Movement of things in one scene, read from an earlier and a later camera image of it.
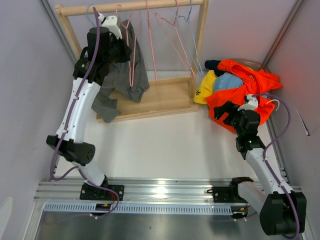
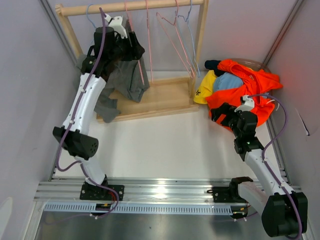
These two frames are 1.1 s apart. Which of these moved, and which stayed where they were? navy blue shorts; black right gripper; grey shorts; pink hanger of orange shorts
Moved: pink hanger of orange shorts
Stayed: grey shorts; navy blue shorts; black right gripper
